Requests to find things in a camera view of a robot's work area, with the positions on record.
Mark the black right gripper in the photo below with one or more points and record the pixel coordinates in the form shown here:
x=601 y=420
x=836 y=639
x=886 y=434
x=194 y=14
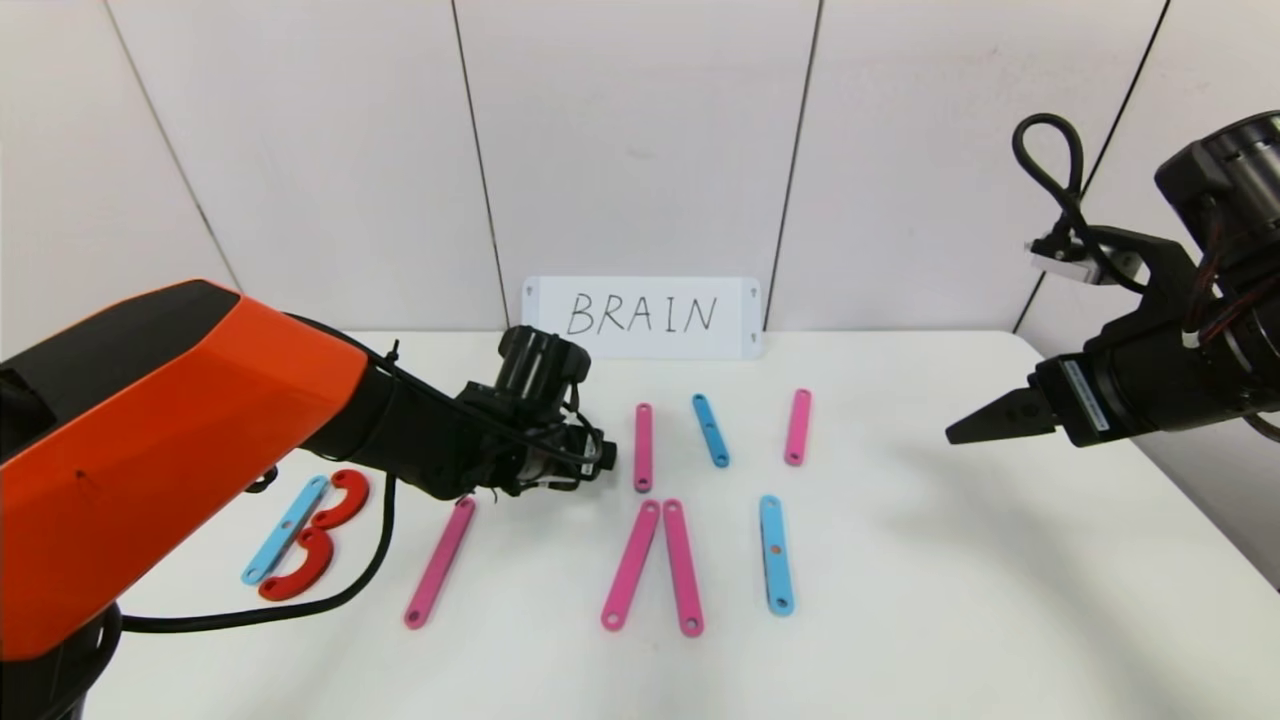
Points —
x=1083 y=398

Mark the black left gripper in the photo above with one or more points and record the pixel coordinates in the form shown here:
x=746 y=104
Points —
x=597 y=455

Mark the pink bar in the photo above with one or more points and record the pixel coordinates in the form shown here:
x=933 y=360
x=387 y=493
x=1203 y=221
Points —
x=632 y=565
x=797 y=430
x=440 y=562
x=682 y=570
x=643 y=445

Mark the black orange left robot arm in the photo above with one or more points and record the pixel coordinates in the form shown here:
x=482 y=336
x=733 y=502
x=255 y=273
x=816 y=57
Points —
x=150 y=450

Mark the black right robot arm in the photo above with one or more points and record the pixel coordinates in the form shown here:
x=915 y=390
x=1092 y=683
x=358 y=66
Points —
x=1230 y=220

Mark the white BRAIN word sign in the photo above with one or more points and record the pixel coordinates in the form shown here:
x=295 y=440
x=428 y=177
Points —
x=650 y=346

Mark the blue flat bar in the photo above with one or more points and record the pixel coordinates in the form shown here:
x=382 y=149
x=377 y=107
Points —
x=715 y=446
x=280 y=540

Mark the blue bar with orange dot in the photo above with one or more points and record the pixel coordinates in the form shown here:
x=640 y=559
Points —
x=777 y=585

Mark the large red arc piece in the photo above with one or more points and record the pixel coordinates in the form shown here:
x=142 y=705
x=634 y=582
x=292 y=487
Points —
x=360 y=497
x=318 y=577

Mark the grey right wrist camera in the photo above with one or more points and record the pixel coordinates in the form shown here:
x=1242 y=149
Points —
x=1060 y=262

